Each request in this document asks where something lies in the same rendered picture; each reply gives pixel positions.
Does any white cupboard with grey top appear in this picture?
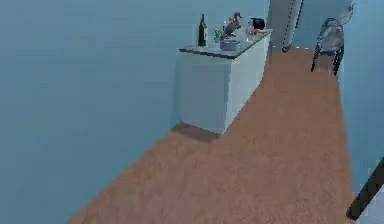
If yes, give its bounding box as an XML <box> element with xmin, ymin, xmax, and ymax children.
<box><xmin>176</xmin><ymin>28</ymin><xmax>274</xmax><ymax>136</ymax></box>

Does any grey square box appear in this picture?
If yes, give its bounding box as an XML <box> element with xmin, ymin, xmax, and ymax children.
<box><xmin>219</xmin><ymin>37</ymin><xmax>240</xmax><ymax>52</ymax></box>

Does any dark wine bottle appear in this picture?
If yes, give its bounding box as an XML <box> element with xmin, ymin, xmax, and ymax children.
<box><xmin>197</xmin><ymin>13</ymin><xmax>208</xmax><ymax>47</ymax></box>

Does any grey duck figurine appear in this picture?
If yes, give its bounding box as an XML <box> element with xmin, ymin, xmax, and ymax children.
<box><xmin>223</xmin><ymin>11</ymin><xmax>243</xmax><ymax>37</ymax></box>

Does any clear glass bottle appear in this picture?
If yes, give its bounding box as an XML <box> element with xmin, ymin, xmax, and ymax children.
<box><xmin>246</xmin><ymin>19</ymin><xmax>255</xmax><ymax>42</ymax></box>

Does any black round pot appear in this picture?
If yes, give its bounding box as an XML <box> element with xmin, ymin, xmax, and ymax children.
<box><xmin>250</xmin><ymin>17</ymin><xmax>266</xmax><ymax>31</ymax></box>

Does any grey chair with black legs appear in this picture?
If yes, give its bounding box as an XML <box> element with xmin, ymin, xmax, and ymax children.
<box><xmin>310</xmin><ymin>2</ymin><xmax>356</xmax><ymax>76</ymax></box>

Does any black furniture leg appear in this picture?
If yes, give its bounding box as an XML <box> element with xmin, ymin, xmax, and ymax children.
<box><xmin>345</xmin><ymin>156</ymin><xmax>384</xmax><ymax>222</ymax></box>

